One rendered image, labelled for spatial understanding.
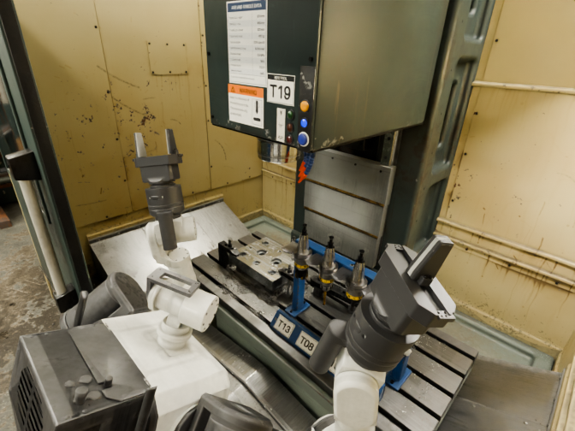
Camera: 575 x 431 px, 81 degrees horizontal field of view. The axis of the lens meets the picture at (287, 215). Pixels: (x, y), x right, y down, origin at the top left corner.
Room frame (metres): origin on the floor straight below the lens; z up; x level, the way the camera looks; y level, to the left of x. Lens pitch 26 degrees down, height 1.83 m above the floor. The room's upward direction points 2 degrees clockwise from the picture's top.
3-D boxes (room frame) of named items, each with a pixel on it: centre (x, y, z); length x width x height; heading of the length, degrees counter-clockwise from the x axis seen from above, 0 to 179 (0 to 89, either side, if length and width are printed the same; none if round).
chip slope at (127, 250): (1.65, 0.53, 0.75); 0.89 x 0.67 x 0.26; 137
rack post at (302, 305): (1.05, -0.06, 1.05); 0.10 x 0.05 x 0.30; 137
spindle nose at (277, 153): (1.19, 0.04, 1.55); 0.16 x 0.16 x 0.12
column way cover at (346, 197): (1.52, -0.27, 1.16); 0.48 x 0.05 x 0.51; 47
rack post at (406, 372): (0.75, -0.38, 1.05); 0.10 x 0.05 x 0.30; 137
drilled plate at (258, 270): (1.29, 0.08, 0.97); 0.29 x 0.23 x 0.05; 47
